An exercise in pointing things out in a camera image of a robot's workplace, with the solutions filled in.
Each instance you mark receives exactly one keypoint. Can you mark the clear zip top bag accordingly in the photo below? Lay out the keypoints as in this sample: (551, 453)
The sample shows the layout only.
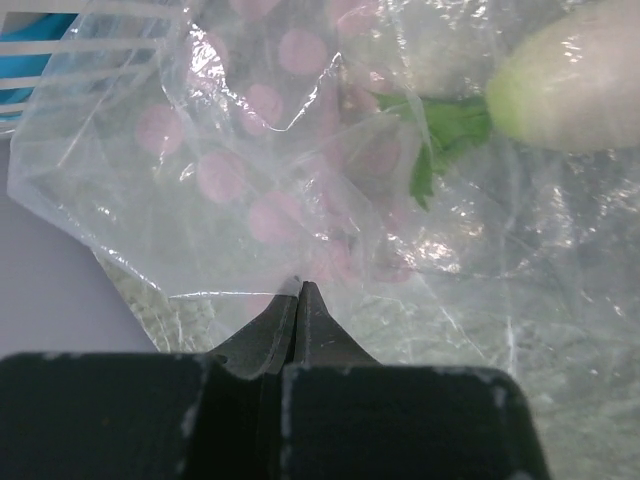
(257, 156)

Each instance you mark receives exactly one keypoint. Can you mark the blue plate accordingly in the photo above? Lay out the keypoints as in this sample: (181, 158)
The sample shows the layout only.
(25, 52)

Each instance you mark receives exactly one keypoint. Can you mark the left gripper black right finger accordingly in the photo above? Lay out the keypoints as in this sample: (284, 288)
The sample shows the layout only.
(346, 416)

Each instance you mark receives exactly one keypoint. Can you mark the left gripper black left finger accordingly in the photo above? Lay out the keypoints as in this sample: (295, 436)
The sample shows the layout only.
(149, 416)

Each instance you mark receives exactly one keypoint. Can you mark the white fake radish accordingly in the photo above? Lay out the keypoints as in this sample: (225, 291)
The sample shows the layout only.
(544, 73)

